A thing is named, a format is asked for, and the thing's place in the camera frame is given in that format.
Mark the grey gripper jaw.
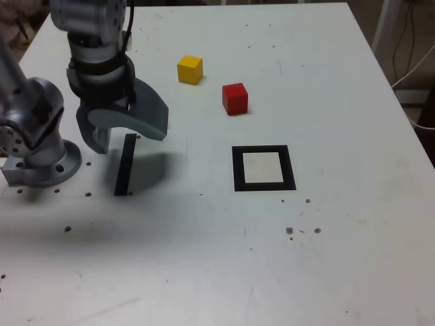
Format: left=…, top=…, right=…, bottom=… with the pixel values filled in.
left=88, top=77, right=170, bottom=142
left=75, top=105, right=111, bottom=156

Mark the yellow cube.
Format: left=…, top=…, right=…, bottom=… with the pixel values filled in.
left=177, top=54, right=204, bottom=85

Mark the red cube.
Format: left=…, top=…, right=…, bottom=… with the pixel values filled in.
left=222, top=82, right=249, bottom=117

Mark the black tape square outline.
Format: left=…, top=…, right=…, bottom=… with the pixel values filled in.
left=231, top=145, right=297, bottom=193

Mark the black tape strip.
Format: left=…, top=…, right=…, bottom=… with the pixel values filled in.
left=114, top=133, right=137, bottom=197

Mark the grey shelf bar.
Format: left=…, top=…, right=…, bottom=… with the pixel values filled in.
left=396, top=88, right=435, bottom=108

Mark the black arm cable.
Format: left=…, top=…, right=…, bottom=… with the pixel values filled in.
left=125, top=0, right=136, bottom=52

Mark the white metal post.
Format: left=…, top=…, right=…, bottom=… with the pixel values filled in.
left=372, top=0, right=402, bottom=58

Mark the thin black cable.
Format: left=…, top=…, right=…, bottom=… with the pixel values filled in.
left=392, top=0, right=418, bottom=88

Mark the thin white cable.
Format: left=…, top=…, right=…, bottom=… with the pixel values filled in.
left=390, top=43, right=435, bottom=130

